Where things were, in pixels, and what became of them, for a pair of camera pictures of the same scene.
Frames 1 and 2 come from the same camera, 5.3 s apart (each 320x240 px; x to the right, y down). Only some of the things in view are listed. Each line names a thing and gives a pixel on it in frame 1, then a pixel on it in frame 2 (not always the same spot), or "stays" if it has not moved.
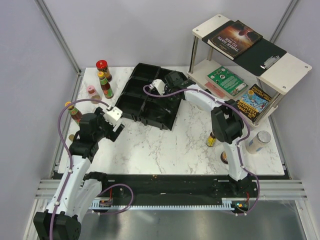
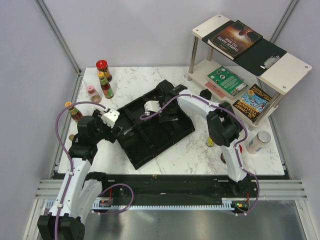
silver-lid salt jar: [257, 143] stays
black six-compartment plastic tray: [151, 95] to [141, 139]
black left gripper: [100, 118] stays
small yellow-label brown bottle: [211, 141] stays
